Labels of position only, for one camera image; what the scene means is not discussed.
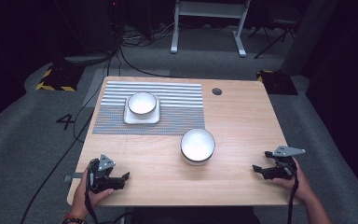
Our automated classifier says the white square plate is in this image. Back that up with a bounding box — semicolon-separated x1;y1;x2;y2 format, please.
123;95;162;125

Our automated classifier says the black tripod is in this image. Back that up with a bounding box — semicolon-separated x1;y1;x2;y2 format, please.
248;17;296;60

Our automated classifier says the person's right hand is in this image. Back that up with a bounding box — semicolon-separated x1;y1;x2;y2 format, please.
273;158;316;203

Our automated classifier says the black yellow striped stand base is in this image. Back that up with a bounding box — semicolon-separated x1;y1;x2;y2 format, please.
35;63;86;92

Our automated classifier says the bundle of floor cables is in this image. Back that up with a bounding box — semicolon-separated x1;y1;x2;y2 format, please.
120;21;176;49

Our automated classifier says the grey striped placemat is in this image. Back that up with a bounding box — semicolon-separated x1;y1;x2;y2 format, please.
91;80;206;136

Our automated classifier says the black curved floor cable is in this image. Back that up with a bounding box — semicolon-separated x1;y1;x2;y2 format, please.
118;46;185;79

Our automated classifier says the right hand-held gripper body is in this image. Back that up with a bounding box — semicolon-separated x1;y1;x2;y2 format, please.
264;145;307;180

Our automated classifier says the person's left hand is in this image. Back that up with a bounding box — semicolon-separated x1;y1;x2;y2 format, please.
69;169;116;216

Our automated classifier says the black left gripper strap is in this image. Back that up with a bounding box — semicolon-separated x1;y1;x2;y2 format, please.
83;167;100;224

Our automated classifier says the grey tape strip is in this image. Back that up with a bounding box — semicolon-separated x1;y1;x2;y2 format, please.
63;172;85;182

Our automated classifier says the grey flat stand foot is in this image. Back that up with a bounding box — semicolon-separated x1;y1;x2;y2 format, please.
63;53;110;65

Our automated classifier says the white desk frame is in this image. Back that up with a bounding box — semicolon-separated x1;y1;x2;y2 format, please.
170;0;252;58

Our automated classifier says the white bowl with dark rim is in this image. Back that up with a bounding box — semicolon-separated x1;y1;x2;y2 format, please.
127;91;158;120
180;127;216;166

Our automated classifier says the black gripper strap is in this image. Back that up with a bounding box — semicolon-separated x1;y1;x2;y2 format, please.
83;167;100;224
286;174;300;224

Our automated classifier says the dark bead bracelet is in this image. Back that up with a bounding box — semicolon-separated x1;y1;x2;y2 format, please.
61;212;89;224

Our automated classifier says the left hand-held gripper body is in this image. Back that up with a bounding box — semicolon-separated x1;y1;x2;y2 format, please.
87;153;123;194

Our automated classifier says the black right gripper strap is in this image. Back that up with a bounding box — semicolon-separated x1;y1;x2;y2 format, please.
286;174;300;224

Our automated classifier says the long black floor cable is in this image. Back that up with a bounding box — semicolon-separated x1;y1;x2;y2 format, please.
20;55;113;224

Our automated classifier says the grey pillar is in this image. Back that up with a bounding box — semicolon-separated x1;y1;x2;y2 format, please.
280;0;339;77

